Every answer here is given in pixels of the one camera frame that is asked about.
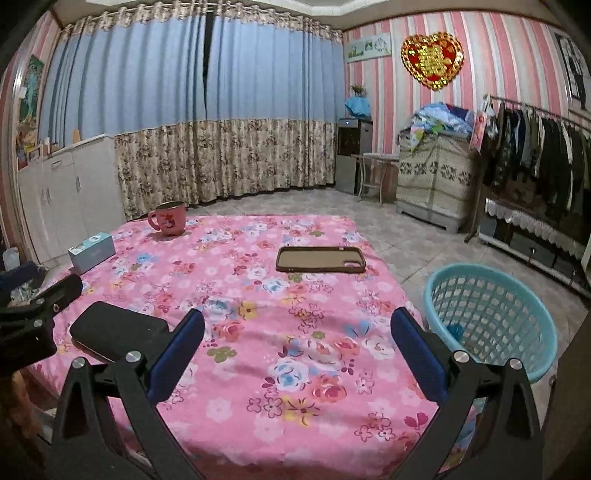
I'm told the framed wall picture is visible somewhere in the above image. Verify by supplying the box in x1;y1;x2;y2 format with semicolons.
552;30;590;116

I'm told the brown phone case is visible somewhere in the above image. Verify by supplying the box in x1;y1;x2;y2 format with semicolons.
276;246;367;274

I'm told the pile of clothes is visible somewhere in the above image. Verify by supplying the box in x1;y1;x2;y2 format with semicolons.
402;102;475;151

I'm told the black phone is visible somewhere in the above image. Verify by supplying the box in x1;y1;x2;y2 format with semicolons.
69;301;169;362

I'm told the cloth covered cabinet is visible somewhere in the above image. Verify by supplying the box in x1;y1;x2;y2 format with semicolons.
396;131;479;233

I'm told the low lace covered shelf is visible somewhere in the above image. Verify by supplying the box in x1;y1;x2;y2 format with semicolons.
478;198;590;298

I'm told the pink cartoon mug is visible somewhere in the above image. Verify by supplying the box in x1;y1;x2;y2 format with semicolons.
147;201;186;236

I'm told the blue covered potted plant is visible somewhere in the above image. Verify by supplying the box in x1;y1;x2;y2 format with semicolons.
345;85;372;119

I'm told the blue plastic bag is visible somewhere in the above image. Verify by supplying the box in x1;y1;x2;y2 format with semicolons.
447;323;465;344

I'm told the small metal stool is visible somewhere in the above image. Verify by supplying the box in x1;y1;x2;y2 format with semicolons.
353;152;399;205

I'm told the turquoise plastic laundry basket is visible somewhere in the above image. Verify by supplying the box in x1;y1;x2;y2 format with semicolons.
424;263;558;384

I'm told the white cabinet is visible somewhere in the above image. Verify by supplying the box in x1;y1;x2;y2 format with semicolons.
18;134;126;263

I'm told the grey water dispenser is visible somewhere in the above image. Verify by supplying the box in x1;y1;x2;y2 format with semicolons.
335;118;373;195

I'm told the red heart wall decoration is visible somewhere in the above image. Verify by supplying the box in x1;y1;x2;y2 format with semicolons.
401;32;465;91

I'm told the blue floral curtain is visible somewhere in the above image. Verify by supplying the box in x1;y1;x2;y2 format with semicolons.
39;1;345;218

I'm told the light blue tissue box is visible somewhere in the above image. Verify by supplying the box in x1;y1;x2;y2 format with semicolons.
68;232;115;274

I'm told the clothes rack with garments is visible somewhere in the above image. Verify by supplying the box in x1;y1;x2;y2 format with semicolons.
472;94;590;244

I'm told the pink floral tablecloth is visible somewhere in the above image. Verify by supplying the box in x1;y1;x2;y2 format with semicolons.
32;215;437;479

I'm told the landscape wall picture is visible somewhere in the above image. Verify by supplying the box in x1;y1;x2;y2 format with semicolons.
345;32;392;63

